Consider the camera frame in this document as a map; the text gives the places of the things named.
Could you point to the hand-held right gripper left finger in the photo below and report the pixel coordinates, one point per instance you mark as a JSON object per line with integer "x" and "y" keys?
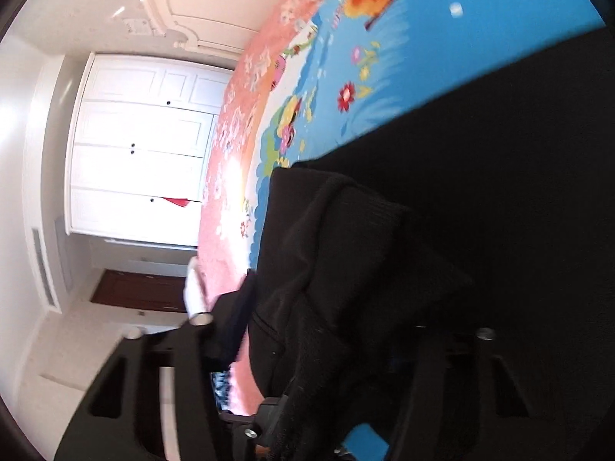
{"x": 235, "y": 326}

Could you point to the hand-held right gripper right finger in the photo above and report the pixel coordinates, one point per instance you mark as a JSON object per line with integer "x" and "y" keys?
{"x": 432, "y": 394}

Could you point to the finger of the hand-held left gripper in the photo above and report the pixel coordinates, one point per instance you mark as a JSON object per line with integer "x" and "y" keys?
{"x": 262, "y": 418}

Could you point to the black pants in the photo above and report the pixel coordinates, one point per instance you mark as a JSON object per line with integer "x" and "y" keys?
{"x": 432, "y": 201}

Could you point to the white cloth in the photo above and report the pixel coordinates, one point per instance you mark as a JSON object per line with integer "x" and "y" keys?
{"x": 194, "y": 288}

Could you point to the pink floral bedsheet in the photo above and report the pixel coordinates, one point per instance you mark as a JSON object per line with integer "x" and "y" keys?
{"x": 226, "y": 230}

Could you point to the brown door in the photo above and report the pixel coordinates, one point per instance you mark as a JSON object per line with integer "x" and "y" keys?
{"x": 139, "y": 290}

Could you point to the red cloth scrap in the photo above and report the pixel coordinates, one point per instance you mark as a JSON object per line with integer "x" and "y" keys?
{"x": 177, "y": 201}

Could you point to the white wardrobe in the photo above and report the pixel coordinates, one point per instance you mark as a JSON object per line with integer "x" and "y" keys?
{"x": 134, "y": 177}

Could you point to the white wooden headboard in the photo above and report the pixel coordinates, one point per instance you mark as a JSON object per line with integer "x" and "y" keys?
{"x": 216, "y": 5}

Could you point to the blue cartoon printed blanket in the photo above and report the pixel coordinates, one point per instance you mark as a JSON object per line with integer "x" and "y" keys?
{"x": 432, "y": 57}

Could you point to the paper wall notice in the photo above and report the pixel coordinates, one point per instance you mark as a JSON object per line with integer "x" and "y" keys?
{"x": 138, "y": 25}

